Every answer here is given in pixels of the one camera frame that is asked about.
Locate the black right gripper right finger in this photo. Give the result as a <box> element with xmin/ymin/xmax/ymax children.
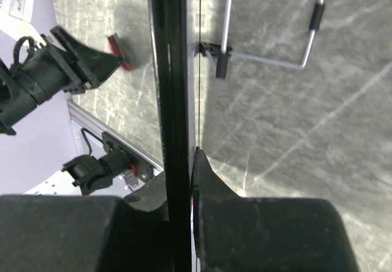
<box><xmin>192</xmin><ymin>148</ymin><xmax>359</xmax><ymax>271</ymax></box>

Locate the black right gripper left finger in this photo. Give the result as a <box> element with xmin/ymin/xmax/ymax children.
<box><xmin>1</xmin><ymin>175</ymin><xmax>172</xmax><ymax>271</ymax></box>

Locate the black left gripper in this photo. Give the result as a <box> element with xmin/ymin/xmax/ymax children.
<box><xmin>12</xmin><ymin>25</ymin><xmax>123</xmax><ymax>104</ymax></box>

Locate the red bone-shaped eraser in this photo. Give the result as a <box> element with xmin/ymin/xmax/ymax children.
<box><xmin>107</xmin><ymin>33</ymin><xmax>149</xmax><ymax>72</ymax></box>

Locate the white whiteboard black frame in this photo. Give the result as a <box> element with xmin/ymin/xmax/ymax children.
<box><xmin>148</xmin><ymin>0</ymin><xmax>198</xmax><ymax>271</ymax></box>

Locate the aluminium front rail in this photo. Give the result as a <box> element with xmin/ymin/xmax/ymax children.
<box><xmin>66</xmin><ymin>99</ymin><xmax>165</xmax><ymax>193</ymax></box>

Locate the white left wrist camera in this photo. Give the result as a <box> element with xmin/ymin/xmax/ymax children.
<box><xmin>1</xmin><ymin>0</ymin><xmax>34</xmax><ymax>23</ymax></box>

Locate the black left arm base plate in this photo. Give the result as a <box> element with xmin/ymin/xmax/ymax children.
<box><xmin>102</xmin><ymin>131</ymin><xmax>154</xmax><ymax>183</ymax></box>

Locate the metal whiteboard stand wire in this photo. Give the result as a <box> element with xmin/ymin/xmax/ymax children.
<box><xmin>198</xmin><ymin>0</ymin><xmax>333</xmax><ymax>80</ymax></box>

